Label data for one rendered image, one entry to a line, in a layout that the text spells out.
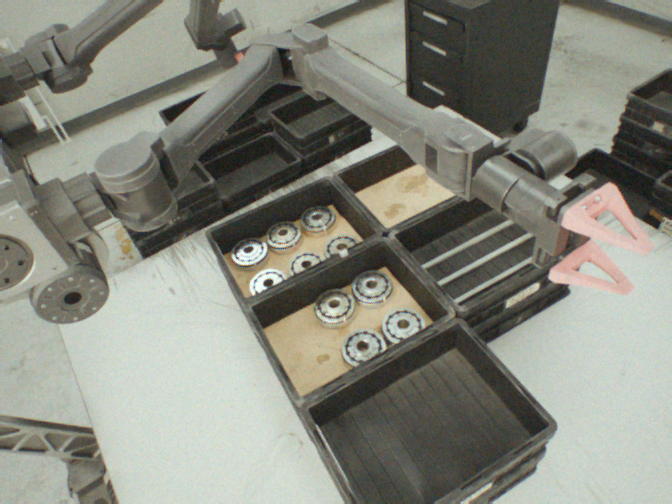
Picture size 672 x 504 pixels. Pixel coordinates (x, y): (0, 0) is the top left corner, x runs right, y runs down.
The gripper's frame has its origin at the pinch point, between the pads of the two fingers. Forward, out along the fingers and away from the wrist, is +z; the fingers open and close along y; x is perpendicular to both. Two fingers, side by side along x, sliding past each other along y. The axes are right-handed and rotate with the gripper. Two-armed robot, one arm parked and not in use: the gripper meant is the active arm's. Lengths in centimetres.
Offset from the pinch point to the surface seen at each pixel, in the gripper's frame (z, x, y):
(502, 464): -4, 6, 53
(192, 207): -159, 16, 92
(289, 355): -53, 24, 62
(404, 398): -28, 9, 62
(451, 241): -56, -30, 62
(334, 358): -46, 16, 62
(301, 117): -187, -54, 95
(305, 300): -63, 13, 59
